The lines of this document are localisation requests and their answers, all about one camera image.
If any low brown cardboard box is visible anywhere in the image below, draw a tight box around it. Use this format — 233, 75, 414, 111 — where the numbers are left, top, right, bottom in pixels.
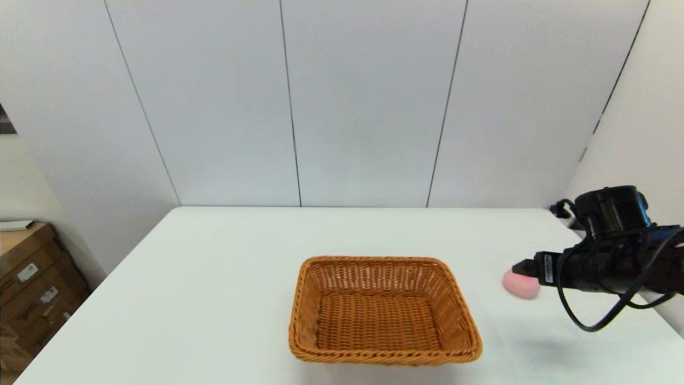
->
0, 324, 34, 385

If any pink peach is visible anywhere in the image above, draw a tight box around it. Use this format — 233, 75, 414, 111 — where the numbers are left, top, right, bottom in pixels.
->
502, 269, 541, 300

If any cardboard box with white labels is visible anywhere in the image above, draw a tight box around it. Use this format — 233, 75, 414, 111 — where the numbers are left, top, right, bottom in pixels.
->
0, 243, 90, 358

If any brown wicker rectangular basket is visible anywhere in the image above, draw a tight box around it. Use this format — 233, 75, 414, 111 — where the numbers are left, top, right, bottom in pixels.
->
289, 256, 484, 366

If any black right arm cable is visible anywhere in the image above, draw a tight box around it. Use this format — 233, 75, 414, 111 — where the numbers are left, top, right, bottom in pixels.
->
556, 229, 684, 333

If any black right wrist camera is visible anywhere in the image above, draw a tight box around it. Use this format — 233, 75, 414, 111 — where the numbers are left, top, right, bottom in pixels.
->
550, 185, 654, 240

